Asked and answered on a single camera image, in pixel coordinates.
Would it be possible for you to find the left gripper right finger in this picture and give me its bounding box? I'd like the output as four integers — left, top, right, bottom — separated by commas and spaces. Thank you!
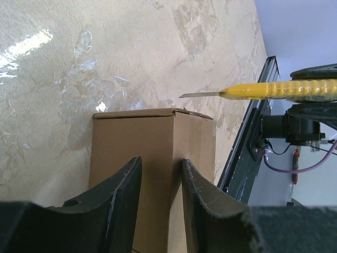
182, 159, 336, 252

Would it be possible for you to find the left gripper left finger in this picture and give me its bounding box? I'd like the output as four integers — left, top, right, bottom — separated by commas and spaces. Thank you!
1, 157, 142, 252

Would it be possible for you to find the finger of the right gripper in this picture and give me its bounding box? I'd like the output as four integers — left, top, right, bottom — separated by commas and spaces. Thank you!
290, 63, 337, 80
287, 101, 336, 124

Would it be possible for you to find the yellow utility knife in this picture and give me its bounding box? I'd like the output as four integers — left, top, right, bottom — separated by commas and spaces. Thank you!
180, 79, 336, 103

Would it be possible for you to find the brown cardboard express box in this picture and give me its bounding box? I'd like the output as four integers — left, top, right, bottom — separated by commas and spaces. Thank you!
89, 108, 216, 252

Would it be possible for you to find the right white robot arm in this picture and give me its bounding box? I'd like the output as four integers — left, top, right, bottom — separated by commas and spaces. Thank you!
260, 64, 336, 146

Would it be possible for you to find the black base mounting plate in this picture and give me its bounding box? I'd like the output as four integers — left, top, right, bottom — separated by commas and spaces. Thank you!
223, 105, 271, 204

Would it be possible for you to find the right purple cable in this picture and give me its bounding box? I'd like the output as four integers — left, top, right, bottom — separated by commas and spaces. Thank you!
263, 139, 337, 174

